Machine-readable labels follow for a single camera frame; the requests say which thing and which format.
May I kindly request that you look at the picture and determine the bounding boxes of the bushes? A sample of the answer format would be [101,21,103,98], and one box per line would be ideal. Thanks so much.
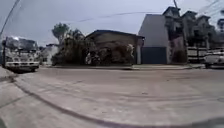
[51,35,136,67]

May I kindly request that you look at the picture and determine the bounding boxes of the low house with dark roof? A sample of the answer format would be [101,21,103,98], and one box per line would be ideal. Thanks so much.
[85,29,146,66]

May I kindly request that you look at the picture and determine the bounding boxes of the grey concrete road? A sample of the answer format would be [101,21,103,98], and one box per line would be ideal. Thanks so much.
[0,66,224,128]

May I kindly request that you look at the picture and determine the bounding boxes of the dark blue gate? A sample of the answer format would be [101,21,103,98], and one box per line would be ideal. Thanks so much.
[140,46,168,65]

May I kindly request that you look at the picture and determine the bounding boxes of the concrete pavement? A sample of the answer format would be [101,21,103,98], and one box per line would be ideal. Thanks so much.
[49,63,206,71]

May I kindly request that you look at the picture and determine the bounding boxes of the tree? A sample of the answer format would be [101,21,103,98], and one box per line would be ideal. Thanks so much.
[51,22,70,45]

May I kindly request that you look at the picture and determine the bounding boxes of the tall grey multi-storey building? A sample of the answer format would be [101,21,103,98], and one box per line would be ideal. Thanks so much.
[137,6,217,65]

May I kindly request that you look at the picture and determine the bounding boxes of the white truck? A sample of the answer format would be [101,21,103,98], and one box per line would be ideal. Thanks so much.
[0,35,41,73]

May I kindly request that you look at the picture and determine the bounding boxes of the white vehicle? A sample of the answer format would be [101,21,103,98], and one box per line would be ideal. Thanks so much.
[203,49,224,69]

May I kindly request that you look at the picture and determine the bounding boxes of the overhead wires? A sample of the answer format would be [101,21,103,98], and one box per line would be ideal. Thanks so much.
[0,0,224,38]

